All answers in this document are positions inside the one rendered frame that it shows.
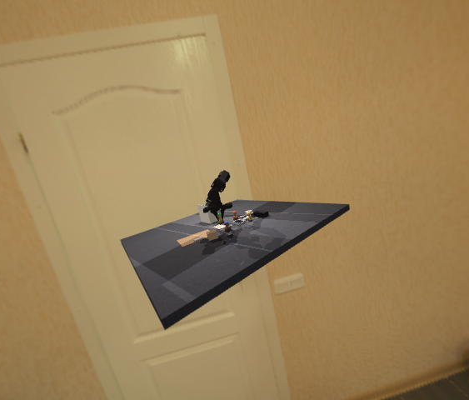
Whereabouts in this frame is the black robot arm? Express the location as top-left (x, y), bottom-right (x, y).
top-left (205, 170), bottom-right (230, 211)

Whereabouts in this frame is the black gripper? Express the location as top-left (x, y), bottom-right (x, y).
top-left (203, 197), bottom-right (232, 221)

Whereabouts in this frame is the tan cardboard box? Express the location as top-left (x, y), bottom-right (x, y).
top-left (207, 229), bottom-right (218, 241)

